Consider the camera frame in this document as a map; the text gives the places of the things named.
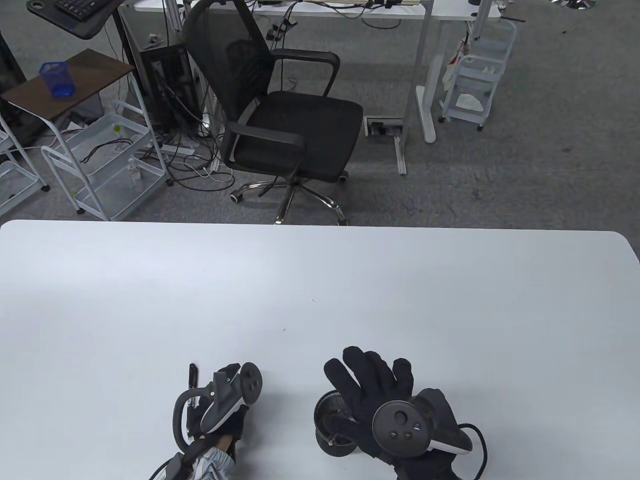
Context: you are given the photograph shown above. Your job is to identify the person's right hand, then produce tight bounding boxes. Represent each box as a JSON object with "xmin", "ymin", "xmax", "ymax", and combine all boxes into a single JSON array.
[{"xmin": 323, "ymin": 346, "xmax": 463, "ymax": 480}]

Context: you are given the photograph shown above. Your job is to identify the person's left hand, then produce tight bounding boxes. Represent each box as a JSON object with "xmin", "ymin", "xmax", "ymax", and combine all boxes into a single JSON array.
[{"xmin": 186, "ymin": 395, "xmax": 251, "ymax": 458}]

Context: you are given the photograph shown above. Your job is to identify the black mesh pen holder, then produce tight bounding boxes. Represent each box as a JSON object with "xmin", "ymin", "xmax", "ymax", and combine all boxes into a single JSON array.
[{"xmin": 314, "ymin": 391, "xmax": 361, "ymax": 457}]

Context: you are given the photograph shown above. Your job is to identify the person's left forearm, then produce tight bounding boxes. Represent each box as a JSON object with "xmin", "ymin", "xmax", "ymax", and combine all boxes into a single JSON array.
[{"xmin": 186, "ymin": 434, "xmax": 237, "ymax": 480}]

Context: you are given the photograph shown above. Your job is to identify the grey left hand controller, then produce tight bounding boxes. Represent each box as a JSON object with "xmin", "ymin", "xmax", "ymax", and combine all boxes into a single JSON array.
[{"xmin": 172, "ymin": 362, "xmax": 263, "ymax": 448}]

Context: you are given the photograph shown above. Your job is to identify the grey hand controller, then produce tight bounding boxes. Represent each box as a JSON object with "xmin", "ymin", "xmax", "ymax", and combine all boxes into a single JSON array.
[
  {"xmin": 372, "ymin": 387, "xmax": 473, "ymax": 458},
  {"xmin": 172, "ymin": 362, "xmax": 263, "ymax": 448}
]

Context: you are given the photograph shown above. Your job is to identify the grey right hand controller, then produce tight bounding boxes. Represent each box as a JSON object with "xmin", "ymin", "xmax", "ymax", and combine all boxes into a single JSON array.
[{"xmin": 372, "ymin": 387, "xmax": 473, "ymax": 458}]

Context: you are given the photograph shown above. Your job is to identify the grey floor socket box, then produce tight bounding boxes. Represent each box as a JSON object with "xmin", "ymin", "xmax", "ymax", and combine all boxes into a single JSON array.
[{"xmin": 364, "ymin": 116, "xmax": 404, "ymax": 138}]

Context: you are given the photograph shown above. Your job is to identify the black mesh office chair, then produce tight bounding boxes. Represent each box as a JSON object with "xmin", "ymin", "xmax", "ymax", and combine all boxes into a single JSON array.
[{"xmin": 181, "ymin": 0, "xmax": 365, "ymax": 226}]

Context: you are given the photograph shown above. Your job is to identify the white power strip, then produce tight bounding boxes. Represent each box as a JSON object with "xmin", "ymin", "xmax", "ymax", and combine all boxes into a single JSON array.
[{"xmin": 150, "ymin": 142, "xmax": 196, "ymax": 156}]

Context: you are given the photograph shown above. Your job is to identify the white plastic bag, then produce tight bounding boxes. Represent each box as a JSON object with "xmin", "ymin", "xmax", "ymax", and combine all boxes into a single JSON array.
[{"xmin": 442, "ymin": 40, "xmax": 471, "ymax": 92}]

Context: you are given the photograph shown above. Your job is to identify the white plastic rolling cart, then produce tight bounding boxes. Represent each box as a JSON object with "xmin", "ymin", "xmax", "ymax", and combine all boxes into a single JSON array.
[{"xmin": 439, "ymin": 19, "xmax": 518, "ymax": 132}]

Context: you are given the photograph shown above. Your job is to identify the black computer tower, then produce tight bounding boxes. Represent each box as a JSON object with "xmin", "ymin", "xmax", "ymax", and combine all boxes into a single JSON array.
[{"xmin": 136, "ymin": 44, "xmax": 198, "ymax": 133}]

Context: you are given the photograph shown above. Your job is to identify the blue mesh pen cup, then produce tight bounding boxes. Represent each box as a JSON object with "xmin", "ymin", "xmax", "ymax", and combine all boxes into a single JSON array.
[{"xmin": 39, "ymin": 61, "xmax": 77, "ymax": 98}]

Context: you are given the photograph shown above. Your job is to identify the black keyboard tray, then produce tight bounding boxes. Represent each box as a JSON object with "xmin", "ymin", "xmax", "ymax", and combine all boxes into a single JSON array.
[{"xmin": 26, "ymin": 0, "xmax": 126, "ymax": 40}]

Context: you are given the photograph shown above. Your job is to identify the black keyboard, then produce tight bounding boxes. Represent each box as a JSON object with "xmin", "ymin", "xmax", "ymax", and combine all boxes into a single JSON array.
[{"xmin": 54, "ymin": 0, "xmax": 117, "ymax": 21}]

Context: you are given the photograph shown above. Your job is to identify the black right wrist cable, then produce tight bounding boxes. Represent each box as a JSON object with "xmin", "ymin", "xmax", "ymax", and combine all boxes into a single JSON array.
[{"xmin": 457, "ymin": 422, "xmax": 488, "ymax": 480}]

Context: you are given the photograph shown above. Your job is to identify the tangle of floor cables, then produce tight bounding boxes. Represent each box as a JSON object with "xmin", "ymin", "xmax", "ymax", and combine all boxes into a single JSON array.
[{"xmin": 140, "ymin": 115, "xmax": 236, "ymax": 191}]

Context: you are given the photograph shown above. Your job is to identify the black cable on cart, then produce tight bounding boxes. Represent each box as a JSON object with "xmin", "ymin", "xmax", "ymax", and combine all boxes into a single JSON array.
[{"xmin": 80, "ymin": 137, "xmax": 133, "ymax": 163}]

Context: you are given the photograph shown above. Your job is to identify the white wire rolling cart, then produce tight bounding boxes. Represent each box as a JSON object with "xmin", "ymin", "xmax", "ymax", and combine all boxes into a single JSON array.
[
  {"xmin": 0, "ymin": 115, "xmax": 51, "ymax": 216},
  {"xmin": 41, "ymin": 100, "xmax": 168, "ymax": 222}
]

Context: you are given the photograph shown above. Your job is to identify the brown side table white frame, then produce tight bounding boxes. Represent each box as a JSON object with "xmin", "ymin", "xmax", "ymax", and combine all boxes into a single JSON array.
[{"xmin": 0, "ymin": 48, "xmax": 168, "ymax": 191}]

